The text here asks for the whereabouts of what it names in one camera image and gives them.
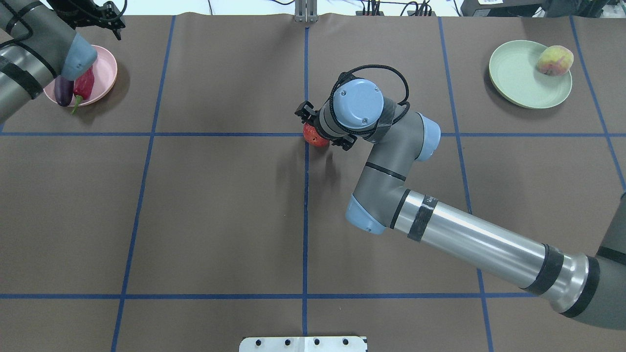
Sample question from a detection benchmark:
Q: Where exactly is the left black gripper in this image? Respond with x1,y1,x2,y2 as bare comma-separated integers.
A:
49,0,127,41

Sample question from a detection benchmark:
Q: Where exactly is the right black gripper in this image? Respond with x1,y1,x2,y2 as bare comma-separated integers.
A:
294,101,357,150

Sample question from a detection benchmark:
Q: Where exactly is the red toy pomegranate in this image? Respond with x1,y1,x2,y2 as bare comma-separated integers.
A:
302,123,330,148

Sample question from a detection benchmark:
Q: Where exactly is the red toy chili pepper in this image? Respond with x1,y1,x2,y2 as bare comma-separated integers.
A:
71,66,95,114

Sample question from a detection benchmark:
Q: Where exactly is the purple toy eggplant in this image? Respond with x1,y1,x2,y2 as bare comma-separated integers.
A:
54,75,74,107

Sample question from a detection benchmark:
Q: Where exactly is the pink green toy peach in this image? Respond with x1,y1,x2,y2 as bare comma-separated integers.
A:
537,46,574,76

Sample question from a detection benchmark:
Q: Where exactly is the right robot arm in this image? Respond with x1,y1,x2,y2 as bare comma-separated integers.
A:
295,73,625,330

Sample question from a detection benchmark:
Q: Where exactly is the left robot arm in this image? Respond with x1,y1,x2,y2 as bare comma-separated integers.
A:
0,0,128,122

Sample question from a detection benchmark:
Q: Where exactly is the pink plate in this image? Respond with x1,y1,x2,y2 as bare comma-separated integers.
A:
69,45,118,107

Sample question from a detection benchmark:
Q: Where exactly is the brown table mat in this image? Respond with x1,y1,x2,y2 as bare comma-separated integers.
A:
1,14,625,352

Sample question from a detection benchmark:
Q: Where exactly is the green plate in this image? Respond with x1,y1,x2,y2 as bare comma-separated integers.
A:
488,40,573,110

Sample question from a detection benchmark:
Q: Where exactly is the white metal mounting plate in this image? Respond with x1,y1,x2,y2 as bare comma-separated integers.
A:
239,336,369,352

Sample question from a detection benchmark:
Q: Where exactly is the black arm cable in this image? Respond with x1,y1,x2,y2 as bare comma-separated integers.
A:
330,65,410,128

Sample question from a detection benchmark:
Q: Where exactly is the aluminium frame post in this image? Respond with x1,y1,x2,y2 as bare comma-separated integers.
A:
294,0,319,23

